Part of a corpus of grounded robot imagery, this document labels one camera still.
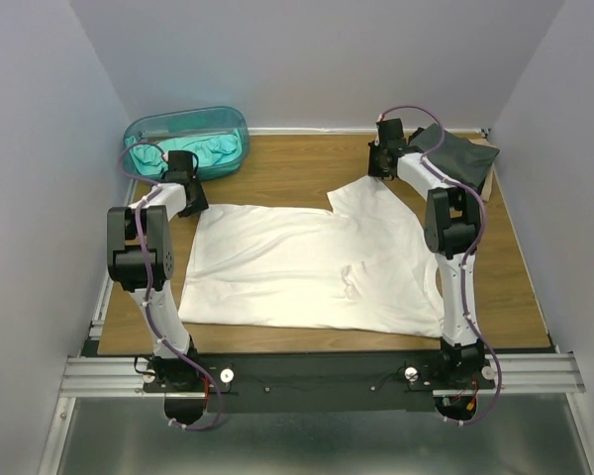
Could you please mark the teal t shirt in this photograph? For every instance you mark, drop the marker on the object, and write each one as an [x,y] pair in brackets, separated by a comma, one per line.
[219,155]

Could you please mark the white printed t shirt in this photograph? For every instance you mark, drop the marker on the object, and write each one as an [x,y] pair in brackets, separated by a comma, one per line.
[361,265]

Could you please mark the aluminium frame rail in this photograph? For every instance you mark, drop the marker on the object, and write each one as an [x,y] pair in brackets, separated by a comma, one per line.
[107,424]

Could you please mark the teal plastic bin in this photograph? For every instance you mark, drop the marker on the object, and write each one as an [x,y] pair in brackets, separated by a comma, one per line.
[205,121]

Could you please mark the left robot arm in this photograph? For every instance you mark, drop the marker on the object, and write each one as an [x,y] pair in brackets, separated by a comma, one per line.
[140,258]

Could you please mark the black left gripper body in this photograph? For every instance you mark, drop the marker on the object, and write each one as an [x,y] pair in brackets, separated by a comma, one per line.
[200,203]

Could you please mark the folded grey-green t shirt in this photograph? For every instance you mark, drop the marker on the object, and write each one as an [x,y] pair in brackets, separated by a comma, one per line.
[458,158]

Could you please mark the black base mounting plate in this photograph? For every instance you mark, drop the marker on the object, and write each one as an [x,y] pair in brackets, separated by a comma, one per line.
[203,386]

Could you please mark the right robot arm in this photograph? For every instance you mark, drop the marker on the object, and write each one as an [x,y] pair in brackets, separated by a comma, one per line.
[454,224]

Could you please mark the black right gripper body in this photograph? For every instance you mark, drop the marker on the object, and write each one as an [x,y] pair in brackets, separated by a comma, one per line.
[374,152]

